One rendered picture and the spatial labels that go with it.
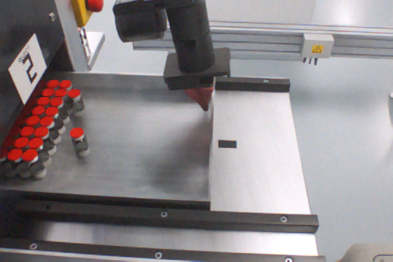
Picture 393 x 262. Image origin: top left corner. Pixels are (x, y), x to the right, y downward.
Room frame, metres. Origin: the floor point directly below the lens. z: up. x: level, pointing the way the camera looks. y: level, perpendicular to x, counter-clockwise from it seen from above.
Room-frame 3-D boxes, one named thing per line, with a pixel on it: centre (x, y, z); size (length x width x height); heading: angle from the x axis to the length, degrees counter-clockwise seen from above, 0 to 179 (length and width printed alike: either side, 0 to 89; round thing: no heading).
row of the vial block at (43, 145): (0.39, 0.23, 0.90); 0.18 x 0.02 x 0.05; 177
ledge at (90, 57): (0.66, 0.29, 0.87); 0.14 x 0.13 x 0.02; 87
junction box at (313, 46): (1.25, -0.49, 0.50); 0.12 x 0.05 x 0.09; 87
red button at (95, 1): (0.64, 0.21, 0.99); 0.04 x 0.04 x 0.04; 87
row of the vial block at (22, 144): (0.40, 0.26, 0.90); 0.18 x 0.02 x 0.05; 177
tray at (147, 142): (0.39, 0.15, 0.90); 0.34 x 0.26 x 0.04; 87
